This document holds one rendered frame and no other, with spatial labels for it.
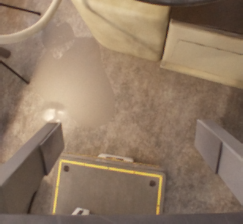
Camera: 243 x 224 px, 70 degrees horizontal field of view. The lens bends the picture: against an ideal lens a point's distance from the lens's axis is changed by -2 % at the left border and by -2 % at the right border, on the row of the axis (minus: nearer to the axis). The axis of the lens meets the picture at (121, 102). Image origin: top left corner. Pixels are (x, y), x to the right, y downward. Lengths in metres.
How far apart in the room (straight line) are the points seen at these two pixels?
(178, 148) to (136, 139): 0.33
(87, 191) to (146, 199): 0.36
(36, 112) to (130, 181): 1.03
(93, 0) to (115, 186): 1.07
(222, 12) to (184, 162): 1.02
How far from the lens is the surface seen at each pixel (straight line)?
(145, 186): 1.17
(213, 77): 1.51
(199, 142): 0.17
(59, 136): 0.16
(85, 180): 1.23
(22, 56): 1.95
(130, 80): 1.48
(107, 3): 1.06
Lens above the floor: 1.43
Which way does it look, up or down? 79 degrees down
